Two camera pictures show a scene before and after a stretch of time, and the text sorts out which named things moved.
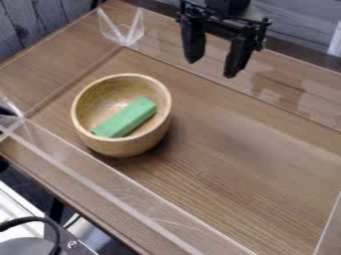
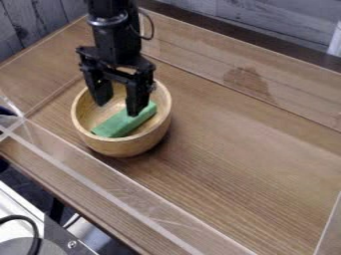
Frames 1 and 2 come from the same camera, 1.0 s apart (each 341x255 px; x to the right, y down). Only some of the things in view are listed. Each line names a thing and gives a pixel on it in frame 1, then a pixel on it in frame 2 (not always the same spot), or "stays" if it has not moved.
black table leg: (56, 212) stays
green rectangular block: (123, 122) stays
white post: (334, 42) stays
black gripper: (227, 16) -> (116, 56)
